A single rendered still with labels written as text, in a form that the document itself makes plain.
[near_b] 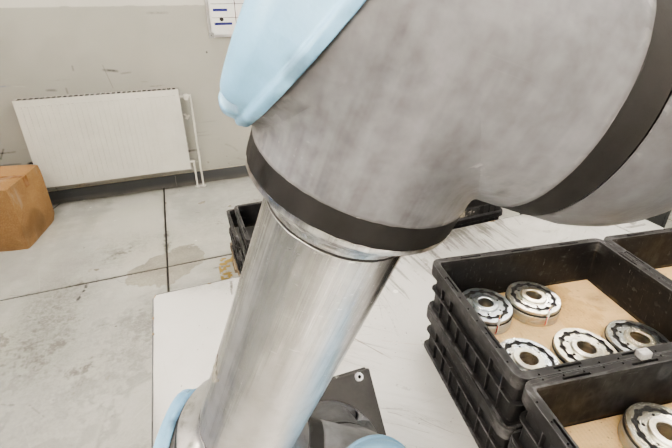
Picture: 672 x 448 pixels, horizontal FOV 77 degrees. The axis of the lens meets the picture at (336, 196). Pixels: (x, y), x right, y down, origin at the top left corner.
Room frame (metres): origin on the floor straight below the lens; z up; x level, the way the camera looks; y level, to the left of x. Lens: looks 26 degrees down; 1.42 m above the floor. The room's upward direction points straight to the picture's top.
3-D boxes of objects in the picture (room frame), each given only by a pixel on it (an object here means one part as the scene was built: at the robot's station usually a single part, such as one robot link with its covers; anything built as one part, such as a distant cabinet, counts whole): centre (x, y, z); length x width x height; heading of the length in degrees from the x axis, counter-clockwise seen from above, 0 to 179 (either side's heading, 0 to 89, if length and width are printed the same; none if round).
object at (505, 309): (0.65, -0.29, 0.86); 0.10 x 0.10 x 0.01
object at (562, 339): (0.53, -0.43, 0.86); 0.10 x 0.10 x 0.01
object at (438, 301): (0.60, -0.42, 0.87); 0.40 x 0.30 x 0.11; 102
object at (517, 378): (0.60, -0.42, 0.92); 0.40 x 0.30 x 0.02; 102
